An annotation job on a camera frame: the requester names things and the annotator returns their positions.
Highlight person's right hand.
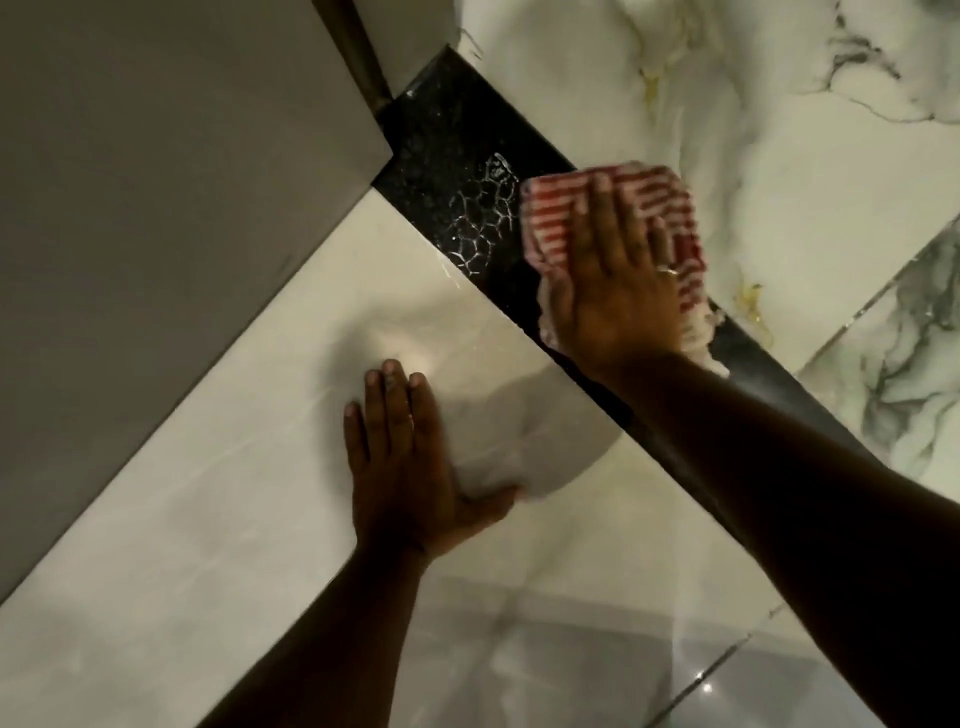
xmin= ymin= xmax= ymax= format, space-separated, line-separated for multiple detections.
xmin=540 ymin=173 xmax=687 ymax=381

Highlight person's left hand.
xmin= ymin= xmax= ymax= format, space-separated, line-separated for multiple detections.
xmin=343 ymin=359 xmax=524 ymax=565

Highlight red white striped cloth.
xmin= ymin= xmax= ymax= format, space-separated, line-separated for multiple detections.
xmin=519 ymin=161 xmax=732 ymax=380

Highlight person's right forearm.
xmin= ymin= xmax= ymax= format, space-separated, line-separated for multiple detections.
xmin=592 ymin=346 xmax=960 ymax=728

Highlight person's left forearm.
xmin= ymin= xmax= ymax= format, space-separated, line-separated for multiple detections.
xmin=196 ymin=537 xmax=433 ymax=728

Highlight white soap foam patch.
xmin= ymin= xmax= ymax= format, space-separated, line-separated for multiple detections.
xmin=441 ymin=153 xmax=523 ymax=276

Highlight black granite threshold strip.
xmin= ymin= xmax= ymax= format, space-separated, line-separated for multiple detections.
xmin=372 ymin=45 xmax=880 ymax=460

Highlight grey door panel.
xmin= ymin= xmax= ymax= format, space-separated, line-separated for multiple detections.
xmin=0 ymin=0 xmax=396 ymax=606

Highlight brown door frame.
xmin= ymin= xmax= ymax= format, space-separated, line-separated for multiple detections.
xmin=311 ymin=0 xmax=396 ymax=115

